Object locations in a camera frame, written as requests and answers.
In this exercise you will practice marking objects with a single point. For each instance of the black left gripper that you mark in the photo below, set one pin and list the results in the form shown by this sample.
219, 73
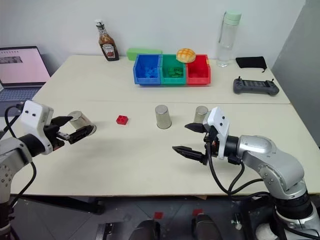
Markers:
51, 136

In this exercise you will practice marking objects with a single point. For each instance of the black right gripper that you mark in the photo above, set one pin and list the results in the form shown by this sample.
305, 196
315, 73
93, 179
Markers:
212, 140

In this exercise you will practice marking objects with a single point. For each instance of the steel cup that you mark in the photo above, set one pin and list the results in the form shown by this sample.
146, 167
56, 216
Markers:
163, 117
200, 115
81, 120

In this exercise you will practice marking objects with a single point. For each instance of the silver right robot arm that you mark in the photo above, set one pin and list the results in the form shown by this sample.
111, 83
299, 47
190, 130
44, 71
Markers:
272, 165

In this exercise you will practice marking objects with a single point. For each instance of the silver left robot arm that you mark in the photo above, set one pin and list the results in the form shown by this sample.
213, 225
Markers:
13, 155

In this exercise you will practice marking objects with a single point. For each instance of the small red block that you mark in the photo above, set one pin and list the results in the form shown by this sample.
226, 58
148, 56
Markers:
122, 120

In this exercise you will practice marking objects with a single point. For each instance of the red plastic bin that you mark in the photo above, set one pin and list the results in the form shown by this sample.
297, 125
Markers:
198, 78

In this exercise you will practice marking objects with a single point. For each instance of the green plastic bin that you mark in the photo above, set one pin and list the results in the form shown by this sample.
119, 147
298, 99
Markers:
175, 80

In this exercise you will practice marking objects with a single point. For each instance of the green blocks pile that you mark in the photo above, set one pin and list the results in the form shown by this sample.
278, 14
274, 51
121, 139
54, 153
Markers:
175, 71

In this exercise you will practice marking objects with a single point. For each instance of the grey laptop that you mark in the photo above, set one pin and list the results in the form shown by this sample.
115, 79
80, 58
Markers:
22, 70

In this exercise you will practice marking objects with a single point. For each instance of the black table leg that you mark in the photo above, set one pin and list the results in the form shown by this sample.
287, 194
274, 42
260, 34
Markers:
62, 203

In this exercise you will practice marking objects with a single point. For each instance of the blue blocks pile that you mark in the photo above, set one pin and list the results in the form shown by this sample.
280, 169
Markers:
150, 71

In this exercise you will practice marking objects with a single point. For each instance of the grey remote controller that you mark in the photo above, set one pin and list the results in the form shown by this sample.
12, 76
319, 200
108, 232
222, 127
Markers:
255, 86

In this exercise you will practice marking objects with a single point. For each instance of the blue plastic bin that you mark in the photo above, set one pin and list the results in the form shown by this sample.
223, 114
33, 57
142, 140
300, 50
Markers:
140, 75

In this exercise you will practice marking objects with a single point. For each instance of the yellow bread bun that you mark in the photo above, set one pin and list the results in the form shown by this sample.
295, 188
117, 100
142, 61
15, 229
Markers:
186, 55

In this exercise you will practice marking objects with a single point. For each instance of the ketchup bottle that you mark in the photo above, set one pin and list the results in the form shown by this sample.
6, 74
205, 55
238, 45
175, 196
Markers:
108, 45

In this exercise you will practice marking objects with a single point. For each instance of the black cloth pouch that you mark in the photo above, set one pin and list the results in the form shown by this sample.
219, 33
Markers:
251, 62

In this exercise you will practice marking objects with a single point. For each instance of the dark rounded shape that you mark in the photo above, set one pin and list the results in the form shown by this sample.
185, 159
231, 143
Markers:
146, 231

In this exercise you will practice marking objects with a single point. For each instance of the clear bottle green lid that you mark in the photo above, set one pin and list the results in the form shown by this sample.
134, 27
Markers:
227, 42

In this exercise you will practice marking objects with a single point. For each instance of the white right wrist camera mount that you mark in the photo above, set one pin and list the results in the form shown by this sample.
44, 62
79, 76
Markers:
220, 125

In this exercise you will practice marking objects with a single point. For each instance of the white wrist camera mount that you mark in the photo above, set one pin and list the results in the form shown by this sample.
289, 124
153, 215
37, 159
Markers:
32, 117
220, 125

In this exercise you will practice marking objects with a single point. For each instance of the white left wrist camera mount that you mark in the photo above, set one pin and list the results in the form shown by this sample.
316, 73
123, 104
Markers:
32, 117

